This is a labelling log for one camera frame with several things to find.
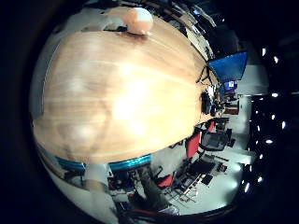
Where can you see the red office chair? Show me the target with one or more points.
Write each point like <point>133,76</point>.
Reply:
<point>193,144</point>

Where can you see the black device on table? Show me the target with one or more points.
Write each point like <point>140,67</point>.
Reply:
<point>206,102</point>

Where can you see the black tripod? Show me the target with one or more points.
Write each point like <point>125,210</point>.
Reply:
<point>204,76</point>

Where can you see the black office chair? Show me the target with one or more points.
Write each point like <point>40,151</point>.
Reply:
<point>215,140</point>

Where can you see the small lit monitor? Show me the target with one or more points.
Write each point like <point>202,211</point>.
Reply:
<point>230,84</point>

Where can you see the white table leg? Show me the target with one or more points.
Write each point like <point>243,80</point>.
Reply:
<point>97,186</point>

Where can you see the blue screen board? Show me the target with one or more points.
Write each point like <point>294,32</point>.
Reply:
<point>229,66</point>

